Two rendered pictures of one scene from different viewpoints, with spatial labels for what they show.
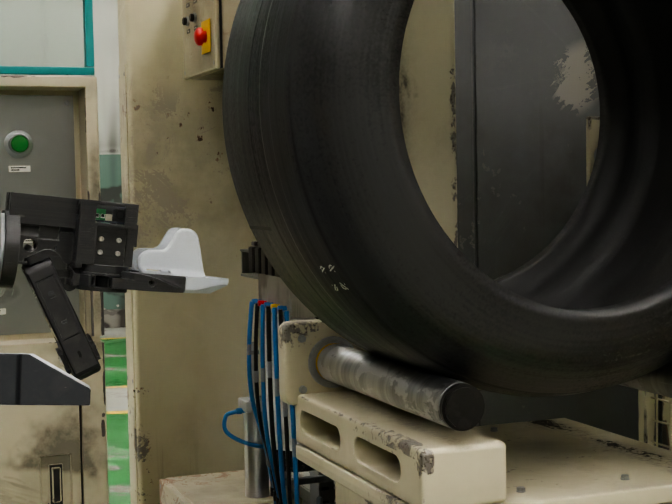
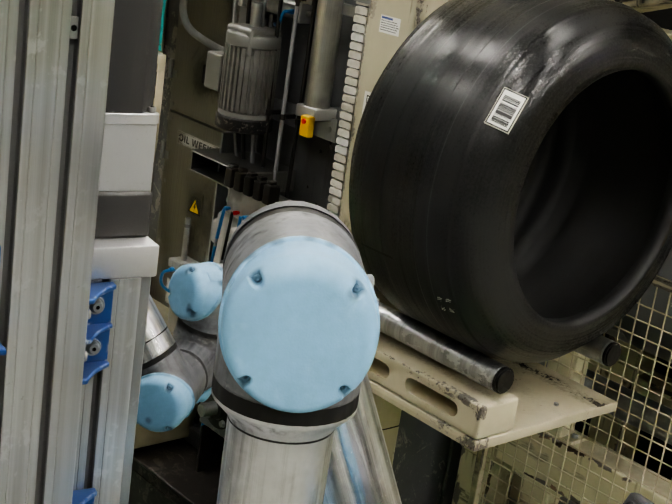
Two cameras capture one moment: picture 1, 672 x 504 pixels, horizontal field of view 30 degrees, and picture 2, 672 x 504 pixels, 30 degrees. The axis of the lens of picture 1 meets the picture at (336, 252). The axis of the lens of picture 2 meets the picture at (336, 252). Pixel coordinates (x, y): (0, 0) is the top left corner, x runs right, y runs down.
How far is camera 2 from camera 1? 109 cm
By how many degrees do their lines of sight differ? 26
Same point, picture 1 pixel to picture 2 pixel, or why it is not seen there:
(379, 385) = (429, 348)
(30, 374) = not seen: outside the picture
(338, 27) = (493, 171)
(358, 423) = (413, 370)
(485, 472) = (507, 415)
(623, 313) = (587, 323)
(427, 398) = (480, 372)
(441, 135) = not seen: hidden behind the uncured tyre
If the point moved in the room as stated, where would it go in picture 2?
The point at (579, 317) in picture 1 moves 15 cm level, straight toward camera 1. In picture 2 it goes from (568, 327) to (600, 364)
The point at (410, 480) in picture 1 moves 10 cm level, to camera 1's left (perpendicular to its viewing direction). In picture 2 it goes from (466, 419) to (408, 421)
